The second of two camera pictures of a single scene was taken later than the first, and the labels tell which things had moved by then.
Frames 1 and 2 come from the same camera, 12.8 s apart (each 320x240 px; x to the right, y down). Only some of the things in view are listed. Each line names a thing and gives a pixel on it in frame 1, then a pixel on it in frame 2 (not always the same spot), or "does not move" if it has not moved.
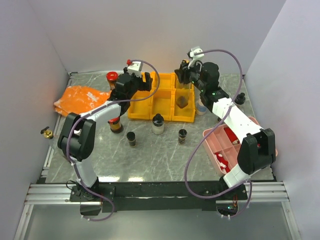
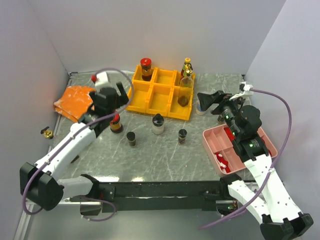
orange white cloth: [78, 99] does not move
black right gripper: [183, 73] → [206, 100]
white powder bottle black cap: [158, 124] does not move
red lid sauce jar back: [112, 77] → [146, 69]
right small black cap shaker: [182, 133] does not move
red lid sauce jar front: [115, 126] does not move
